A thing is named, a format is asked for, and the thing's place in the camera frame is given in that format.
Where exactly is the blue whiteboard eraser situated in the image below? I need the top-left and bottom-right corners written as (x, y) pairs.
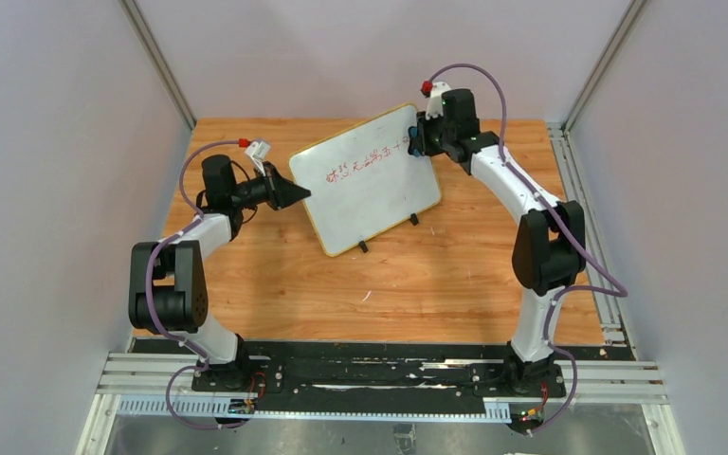
top-left (408, 126), bottom-right (422, 157)

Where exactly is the yellow framed whiteboard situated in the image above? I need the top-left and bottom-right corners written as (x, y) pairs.
top-left (288, 103), bottom-right (442, 257)

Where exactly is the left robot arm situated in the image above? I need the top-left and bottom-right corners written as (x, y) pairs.
top-left (128, 155), bottom-right (311, 377)

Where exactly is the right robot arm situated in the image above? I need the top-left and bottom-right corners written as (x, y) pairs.
top-left (408, 81), bottom-right (586, 381)

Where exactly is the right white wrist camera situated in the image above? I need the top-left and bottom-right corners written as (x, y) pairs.
top-left (421, 80), bottom-right (451, 120)

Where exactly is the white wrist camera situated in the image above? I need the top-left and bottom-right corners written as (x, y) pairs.
top-left (245, 139), bottom-right (271, 163)
top-left (421, 80), bottom-right (451, 120)

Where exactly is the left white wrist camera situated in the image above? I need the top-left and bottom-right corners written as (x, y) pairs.
top-left (245, 139), bottom-right (271, 163)

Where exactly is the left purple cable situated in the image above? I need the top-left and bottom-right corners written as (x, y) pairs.
top-left (145, 138), bottom-right (252, 432)

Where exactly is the purple cable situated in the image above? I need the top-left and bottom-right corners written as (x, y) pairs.
top-left (145, 138), bottom-right (252, 432)
top-left (439, 63), bottom-right (629, 434)

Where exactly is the right aluminium corner post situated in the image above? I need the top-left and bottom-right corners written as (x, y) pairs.
top-left (561, 0), bottom-right (649, 136)

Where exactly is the aluminium corner post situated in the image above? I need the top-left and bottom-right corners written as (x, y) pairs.
top-left (118, 0), bottom-right (197, 131)
top-left (561, 0), bottom-right (649, 136)

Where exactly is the left aluminium corner post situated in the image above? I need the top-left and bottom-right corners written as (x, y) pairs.
top-left (118, 0), bottom-right (197, 131)

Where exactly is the aluminium front rail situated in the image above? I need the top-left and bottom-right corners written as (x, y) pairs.
top-left (97, 353), bottom-right (667, 423)

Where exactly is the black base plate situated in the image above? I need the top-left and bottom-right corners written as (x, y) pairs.
top-left (191, 340), bottom-right (567, 416)

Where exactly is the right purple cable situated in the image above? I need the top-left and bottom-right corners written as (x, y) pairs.
top-left (439, 63), bottom-right (629, 434)

